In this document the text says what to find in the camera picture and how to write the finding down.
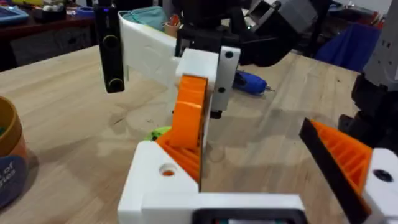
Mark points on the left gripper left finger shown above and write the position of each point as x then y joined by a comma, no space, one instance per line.
149,174

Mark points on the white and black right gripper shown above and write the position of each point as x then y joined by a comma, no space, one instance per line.
149,49

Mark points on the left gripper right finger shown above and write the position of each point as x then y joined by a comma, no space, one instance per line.
348,161

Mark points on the blue electric screwdriver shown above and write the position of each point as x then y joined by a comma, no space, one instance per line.
250,82

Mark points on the green disc with holes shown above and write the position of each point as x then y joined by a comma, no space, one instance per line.
158,133

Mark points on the teal cloth bag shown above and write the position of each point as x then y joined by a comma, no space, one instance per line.
149,17

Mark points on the blue fabric bin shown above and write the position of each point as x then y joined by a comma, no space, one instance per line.
348,46

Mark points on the orange toy tub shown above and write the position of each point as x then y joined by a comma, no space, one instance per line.
11,146

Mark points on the dark wooden side table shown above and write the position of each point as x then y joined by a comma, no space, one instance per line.
46,37

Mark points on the blue plastic tray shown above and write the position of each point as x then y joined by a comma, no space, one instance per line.
11,14

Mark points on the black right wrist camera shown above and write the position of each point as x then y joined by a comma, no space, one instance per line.
110,56

